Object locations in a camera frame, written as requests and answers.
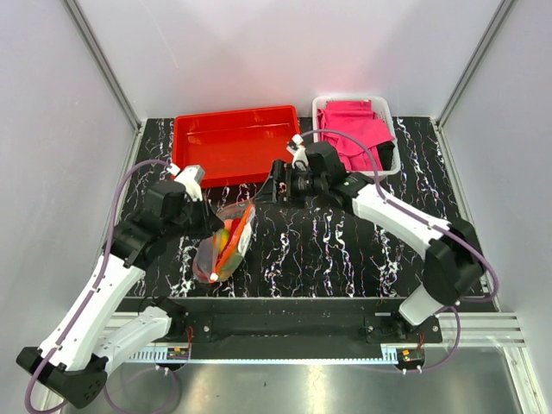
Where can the pink cloth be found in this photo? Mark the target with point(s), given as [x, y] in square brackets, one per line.
[358, 119]

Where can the right aluminium frame post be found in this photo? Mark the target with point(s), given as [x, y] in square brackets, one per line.
[483, 47]

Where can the red plastic tray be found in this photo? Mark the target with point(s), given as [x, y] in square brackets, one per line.
[234, 147]

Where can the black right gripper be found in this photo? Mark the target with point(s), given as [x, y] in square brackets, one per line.
[282, 172]

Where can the left aluminium frame post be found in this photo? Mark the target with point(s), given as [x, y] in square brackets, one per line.
[92, 44]

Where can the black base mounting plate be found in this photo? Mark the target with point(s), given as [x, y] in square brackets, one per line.
[329, 329]

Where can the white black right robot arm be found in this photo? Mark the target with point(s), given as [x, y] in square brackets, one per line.
[450, 251]

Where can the white slotted cable duct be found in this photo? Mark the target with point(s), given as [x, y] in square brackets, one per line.
[161, 355]

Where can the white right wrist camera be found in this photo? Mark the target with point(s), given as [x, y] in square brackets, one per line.
[297, 149]

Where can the clear zip top bag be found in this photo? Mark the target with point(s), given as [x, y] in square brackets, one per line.
[219, 256]

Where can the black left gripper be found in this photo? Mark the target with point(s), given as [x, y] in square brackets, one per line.
[210, 222]

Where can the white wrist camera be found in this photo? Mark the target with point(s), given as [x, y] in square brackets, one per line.
[297, 149]
[191, 178]

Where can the black marble pattern mat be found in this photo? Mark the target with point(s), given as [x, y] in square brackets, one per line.
[321, 252]

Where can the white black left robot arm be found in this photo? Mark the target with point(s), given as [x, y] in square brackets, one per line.
[77, 358]

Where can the white plastic basket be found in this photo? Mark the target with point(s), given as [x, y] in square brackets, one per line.
[381, 107]

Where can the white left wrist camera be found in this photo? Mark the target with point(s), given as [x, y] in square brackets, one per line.
[191, 178]

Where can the aluminium frame post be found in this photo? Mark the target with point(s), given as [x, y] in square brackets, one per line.
[483, 47]
[92, 44]

